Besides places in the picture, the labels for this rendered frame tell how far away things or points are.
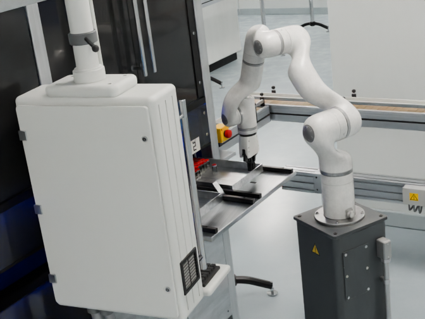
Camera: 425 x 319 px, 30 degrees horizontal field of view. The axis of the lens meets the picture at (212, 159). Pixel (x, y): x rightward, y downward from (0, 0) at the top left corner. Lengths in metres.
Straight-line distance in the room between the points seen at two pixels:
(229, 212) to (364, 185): 1.27
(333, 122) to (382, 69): 1.82
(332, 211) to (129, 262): 0.84
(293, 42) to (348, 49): 1.69
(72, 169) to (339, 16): 2.52
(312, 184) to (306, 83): 1.50
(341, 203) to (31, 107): 1.19
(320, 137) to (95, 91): 0.87
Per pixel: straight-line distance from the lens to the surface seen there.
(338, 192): 2.96
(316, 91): 2.93
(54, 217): 2.63
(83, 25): 2.41
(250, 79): 3.24
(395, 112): 4.01
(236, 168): 3.57
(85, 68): 2.44
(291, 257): 4.66
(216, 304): 3.84
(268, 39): 2.98
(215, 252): 3.75
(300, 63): 2.97
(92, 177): 2.49
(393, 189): 4.19
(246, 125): 3.35
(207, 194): 3.27
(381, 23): 4.59
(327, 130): 2.84
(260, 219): 5.17
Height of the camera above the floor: 2.13
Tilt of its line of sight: 20 degrees down
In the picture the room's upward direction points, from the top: 7 degrees counter-clockwise
